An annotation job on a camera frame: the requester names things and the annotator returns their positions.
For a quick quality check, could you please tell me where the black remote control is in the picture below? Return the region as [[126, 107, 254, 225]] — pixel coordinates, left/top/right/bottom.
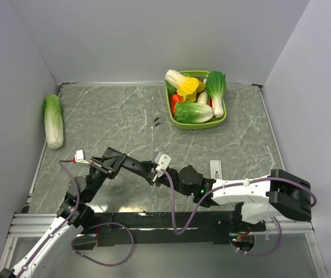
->
[[122, 156, 155, 183]]

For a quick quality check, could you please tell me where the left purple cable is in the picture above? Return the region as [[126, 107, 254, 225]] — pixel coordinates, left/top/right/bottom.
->
[[10, 160, 134, 278]]

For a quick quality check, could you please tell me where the green plastic basket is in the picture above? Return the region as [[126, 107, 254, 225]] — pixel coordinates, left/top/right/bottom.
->
[[165, 70, 227, 130]]

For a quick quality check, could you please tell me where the white remote control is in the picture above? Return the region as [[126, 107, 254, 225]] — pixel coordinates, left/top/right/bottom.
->
[[210, 160, 222, 180]]

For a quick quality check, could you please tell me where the red pepper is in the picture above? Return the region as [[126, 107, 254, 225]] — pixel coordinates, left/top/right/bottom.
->
[[170, 94, 183, 115]]

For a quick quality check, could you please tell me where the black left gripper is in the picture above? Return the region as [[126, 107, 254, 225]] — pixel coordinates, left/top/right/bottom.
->
[[85, 153, 126, 202]]

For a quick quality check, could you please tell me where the napa cabbage on table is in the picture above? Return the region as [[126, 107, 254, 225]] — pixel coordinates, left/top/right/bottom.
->
[[43, 94, 64, 149]]

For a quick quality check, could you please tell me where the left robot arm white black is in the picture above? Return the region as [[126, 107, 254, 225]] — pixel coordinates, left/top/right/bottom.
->
[[0, 148, 127, 277]]

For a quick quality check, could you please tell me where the white radish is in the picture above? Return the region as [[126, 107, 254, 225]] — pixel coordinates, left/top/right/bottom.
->
[[197, 91, 209, 105]]

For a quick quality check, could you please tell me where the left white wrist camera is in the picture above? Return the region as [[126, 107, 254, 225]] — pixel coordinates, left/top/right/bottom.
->
[[72, 149, 90, 166]]

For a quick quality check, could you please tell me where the black base bar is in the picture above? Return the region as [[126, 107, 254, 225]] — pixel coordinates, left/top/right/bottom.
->
[[74, 211, 266, 251]]

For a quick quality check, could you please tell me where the yellow leaf cabbage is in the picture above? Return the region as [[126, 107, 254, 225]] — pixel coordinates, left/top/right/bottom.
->
[[165, 69, 206, 102]]

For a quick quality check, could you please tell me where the green lettuce head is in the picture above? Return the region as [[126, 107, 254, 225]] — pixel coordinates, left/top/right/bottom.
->
[[174, 102, 214, 123]]

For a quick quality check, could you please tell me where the green bok choy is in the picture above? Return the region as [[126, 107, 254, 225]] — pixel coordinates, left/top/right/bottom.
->
[[206, 71, 226, 118]]

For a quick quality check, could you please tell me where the aluminium frame rail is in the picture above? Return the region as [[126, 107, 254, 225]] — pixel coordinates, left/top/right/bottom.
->
[[7, 214, 315, 237]]

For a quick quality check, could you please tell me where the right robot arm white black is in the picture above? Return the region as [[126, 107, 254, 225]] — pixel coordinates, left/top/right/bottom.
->
[[148, 163, 317, 231]]

